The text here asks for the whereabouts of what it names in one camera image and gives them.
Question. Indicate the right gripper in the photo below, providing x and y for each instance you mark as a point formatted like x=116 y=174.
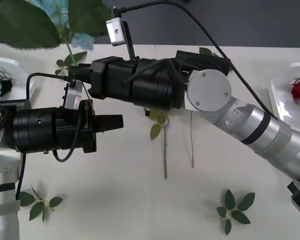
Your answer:
x=112 y=77

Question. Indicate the pale blue flower green stem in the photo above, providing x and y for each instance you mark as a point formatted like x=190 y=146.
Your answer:
x=192 y=150

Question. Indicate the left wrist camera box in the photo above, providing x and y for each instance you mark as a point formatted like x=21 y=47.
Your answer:
x=73 y=96

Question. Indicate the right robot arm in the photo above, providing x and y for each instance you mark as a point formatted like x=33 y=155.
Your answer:
x=264 y=130

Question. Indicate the loose green leaf twig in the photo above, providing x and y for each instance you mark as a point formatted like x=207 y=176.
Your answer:
x=37 y=210
x=206 y=51
x=240 y=217
x=60 y=62

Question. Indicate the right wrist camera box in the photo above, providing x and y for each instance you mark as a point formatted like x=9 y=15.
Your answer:
x=114 y=31

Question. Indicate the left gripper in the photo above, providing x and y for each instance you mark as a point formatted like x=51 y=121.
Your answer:
x=88 y=135

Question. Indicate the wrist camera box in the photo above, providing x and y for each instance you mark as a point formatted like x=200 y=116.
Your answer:
x=114 y=31
x=73 y=96

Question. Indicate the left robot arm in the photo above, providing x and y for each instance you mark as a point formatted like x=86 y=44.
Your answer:
x=32 y=130

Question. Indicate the shallow white box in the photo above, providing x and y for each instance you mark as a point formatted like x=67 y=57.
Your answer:
x=280 y=100
x=10 y=67

